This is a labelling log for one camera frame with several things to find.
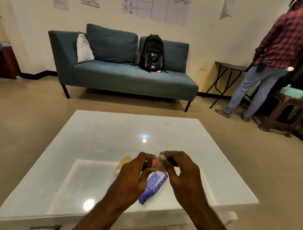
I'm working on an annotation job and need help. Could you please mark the brown plastic stool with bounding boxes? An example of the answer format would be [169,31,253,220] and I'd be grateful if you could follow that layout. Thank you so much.
[251,90,303,138]

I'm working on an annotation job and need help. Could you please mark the black backpack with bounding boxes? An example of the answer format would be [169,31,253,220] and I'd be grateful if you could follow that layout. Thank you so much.
[131,34,169,73]

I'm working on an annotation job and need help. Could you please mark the curled white wall paper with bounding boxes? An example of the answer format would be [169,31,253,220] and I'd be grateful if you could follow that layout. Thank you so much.
[219,0,238,20]

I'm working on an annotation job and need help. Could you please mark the beige plastic bottle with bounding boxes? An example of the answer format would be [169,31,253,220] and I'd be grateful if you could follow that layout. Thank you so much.
[115,156,133,178]

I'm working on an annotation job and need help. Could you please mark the blue squeeze tube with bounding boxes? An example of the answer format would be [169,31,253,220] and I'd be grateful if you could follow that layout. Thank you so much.
[138,171,169,206]

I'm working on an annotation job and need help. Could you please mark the person's right hand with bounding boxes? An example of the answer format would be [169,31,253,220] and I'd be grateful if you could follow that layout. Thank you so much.
[160,151,207,210]

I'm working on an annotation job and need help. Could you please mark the teal box on stool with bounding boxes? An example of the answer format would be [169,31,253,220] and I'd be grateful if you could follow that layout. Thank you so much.
[280,84,303,99]

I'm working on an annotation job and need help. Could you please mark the large teal back cushion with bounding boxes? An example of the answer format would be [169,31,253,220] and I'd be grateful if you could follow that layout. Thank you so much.
[86,23,139,64]

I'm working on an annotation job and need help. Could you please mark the dark folding side table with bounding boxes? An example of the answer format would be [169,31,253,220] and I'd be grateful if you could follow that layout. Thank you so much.
[205,61,249,109]

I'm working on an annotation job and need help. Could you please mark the large white wall chart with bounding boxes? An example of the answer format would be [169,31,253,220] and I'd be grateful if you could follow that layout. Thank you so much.
[122,0,193,26]

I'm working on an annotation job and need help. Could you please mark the small white wall paper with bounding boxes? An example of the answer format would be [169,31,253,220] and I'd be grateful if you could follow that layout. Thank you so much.
[53,0,70,11]

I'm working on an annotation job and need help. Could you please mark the white throw pillow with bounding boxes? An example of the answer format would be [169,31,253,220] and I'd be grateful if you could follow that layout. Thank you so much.
[76,33,95,64]

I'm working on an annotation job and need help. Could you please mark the white wall switch plate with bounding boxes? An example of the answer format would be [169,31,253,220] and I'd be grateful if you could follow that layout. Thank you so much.
[81,0,100,8]

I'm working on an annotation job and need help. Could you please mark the person's right forearm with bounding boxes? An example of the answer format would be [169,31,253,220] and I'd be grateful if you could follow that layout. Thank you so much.
[176,200,228,230]

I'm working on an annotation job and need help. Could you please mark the person's left hand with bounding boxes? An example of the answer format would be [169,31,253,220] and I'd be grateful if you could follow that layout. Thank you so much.
[113,152,157,210]

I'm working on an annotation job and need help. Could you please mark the small teal back cushion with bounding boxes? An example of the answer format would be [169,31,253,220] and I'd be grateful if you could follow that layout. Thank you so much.
[139,36,189,73]

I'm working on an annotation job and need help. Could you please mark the teal fabric sofa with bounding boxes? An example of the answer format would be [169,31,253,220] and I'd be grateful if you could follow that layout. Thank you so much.
[48,23,199,113]

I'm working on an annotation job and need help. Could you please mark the dark wooden cabinet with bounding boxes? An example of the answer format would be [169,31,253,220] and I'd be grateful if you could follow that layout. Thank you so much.
[0,42,22,79]

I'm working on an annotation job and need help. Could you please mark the person's left forearm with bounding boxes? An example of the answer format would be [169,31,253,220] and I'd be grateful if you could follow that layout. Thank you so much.
[72,199,133,230]

